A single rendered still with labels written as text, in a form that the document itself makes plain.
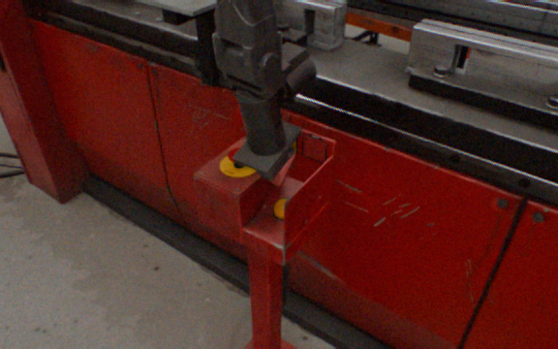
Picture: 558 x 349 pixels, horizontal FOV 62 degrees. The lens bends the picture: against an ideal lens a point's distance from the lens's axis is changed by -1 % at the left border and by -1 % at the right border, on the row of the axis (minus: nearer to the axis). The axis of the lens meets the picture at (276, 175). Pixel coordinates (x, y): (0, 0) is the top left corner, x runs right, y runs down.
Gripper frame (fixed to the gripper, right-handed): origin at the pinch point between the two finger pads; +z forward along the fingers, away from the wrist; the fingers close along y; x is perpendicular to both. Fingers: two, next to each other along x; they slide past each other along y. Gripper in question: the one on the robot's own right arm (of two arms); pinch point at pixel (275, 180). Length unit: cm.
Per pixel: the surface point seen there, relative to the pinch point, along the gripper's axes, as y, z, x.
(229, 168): -0.1, 2.0, 10.5
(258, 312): -9.3, 40.4, 5.7
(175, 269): 2, 82, 58
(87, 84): 23, 26, 93
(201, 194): -6.0, 4.7, 13.4
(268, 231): -4.8, 8.8, -0.1
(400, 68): 38.4, 1.8, -5.6
